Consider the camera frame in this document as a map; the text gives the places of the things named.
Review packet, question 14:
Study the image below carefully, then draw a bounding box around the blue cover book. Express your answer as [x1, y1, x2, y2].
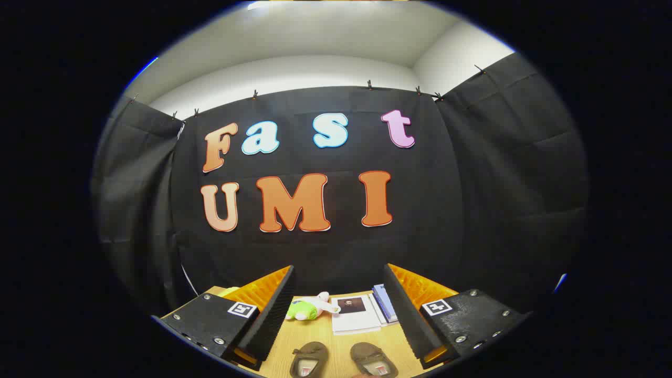
[372, 284, 398, 323]

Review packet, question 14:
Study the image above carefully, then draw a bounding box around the brown fuzzy shoe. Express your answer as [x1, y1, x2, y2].
[289, 341, 330, 378]
[350, 342, 400, 378]

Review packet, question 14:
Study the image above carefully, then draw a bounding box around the white book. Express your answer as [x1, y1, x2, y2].
[331, 295, 382, 335]

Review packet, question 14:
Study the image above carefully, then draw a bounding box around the blue spine book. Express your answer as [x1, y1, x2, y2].
[367, 292, 392, 327]

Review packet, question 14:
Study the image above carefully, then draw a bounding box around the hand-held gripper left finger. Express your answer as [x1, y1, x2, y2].
[151, 265, 296, 371]

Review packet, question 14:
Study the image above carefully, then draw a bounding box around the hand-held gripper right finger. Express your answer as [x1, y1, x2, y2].
[383, 264, 532, 369]

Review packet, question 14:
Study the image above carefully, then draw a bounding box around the green plush toy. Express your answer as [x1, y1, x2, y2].
[285, 292, 341, 321]

